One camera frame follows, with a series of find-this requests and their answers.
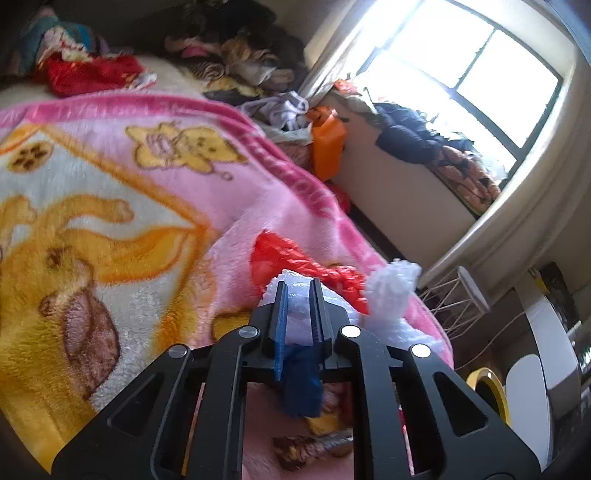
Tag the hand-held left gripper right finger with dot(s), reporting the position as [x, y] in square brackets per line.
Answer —
[315, 314]

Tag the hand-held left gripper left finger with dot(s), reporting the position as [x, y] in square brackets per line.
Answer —
[280, 332]

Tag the blue fabric scrap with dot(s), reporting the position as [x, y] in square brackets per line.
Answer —
[302, 387]

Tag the white tissue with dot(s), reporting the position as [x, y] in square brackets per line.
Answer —
[392, 295]

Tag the yellow rimmed black trash bin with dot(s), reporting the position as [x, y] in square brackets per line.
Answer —
[498, 392]

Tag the red plastic wrapper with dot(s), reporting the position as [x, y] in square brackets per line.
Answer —
[277, 251]

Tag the brown snack wrapper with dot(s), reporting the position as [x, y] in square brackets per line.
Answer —
[304, 450]

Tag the orange bag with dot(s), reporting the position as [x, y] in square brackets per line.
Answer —
[328, 143]

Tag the pink printed blanket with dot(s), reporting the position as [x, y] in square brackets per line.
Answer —
[138, 207]

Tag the orange patterned quilt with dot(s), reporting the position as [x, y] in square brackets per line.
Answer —
[466, 180]

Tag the grey white garments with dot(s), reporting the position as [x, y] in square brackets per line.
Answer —
[281, 108]

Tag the white desk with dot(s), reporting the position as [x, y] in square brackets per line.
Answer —
[545, 332]

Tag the cream curtain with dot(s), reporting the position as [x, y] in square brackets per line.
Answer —
[531, 207]
[341, 41]

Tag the black bag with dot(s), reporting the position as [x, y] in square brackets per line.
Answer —
[558, 290]

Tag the pile of mixed clothes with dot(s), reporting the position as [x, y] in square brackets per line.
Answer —
[244, 55]

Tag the window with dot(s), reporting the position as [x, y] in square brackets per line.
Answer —
[461, 55]

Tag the red cloth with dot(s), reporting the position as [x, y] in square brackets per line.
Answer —
[87, 74]

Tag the colourful folded cloth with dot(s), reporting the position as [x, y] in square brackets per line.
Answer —
[55, 37]

